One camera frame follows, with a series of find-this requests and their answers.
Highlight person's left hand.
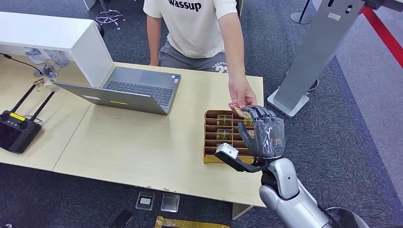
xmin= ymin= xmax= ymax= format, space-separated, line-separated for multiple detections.
xmin=228 ymin=77 xmax=258 ymax=111

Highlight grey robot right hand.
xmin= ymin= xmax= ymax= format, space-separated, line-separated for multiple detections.
xmin=238 ymin=106 xmax=287 ymax=161

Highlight person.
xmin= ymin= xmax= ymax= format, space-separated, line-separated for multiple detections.
xmin=143 ymin=0 xmax=257 ymax=111

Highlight brown slotted card holder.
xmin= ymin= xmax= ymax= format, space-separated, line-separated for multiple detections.
xmin=203 ymin=109 xmax=256 ymax=165

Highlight grey open laptop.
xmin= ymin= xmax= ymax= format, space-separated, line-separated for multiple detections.
xmin=53 ymin=66 xmax=182 ymax=116

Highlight chrome chair base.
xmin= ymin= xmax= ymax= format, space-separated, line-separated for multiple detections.
xmin=95 ymin=9 xmax=126 ymax=31

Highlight pale desk leg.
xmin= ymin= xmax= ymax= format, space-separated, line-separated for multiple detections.
xmin=232 ymin=203 xmax=253 ymax=220

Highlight grey kiosk stand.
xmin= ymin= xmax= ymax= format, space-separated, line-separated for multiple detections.
xmin=267 ymin=0 xmax=366 ymax=119

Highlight clear plastic water bottle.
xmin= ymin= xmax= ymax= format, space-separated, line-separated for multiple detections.
xmin=24 ymin=47 xmax=48 ymax=67
xmin=47 ymin=49 xmax=68 ymax=68

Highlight white desk shelf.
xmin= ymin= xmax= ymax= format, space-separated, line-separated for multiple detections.
xmin=0 ymin=12 xmax=114 ymax=88

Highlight clear floor socket box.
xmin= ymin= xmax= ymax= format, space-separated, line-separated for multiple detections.
xmin=135 ymin=191 xmax=156 ymax=211
xmin=160 ymin=192 xmax=181 ymax=213

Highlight gold foil sheet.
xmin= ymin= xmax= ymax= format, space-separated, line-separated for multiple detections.
xmin=154 ymin=216 xmax=232 ymax=228

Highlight red barrier belt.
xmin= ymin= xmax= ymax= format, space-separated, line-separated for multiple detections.
xmin=359 ymin=5 xmax=403 ymax=69

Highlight black remote controller with antennas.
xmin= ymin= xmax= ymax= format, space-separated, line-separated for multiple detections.
xmin=0 ymin=84 xmax=56 ymax=154

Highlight black flat device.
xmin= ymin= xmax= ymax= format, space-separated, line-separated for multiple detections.
xmin=108 ymin=209 xmax=134 ymax=228

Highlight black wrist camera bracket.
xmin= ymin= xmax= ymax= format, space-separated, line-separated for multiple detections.
xmin=214 ymin=152 xmax=269 ymax=174

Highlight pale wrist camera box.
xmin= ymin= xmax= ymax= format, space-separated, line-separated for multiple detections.
xmin=217 ymin=142 xmax=240 ymax=160

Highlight kiosk power cable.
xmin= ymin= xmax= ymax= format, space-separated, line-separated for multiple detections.
xmin=307 ymin=78 xmax=320 ymax=94

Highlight grey stanchion post with base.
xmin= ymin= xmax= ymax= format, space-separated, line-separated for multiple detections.
xmin=289 ymin=0 xmax=313 ymax=25

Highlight black cable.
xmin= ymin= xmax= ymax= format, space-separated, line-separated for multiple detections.
xmin=0 ymin=53 xmax=44 ymax=74

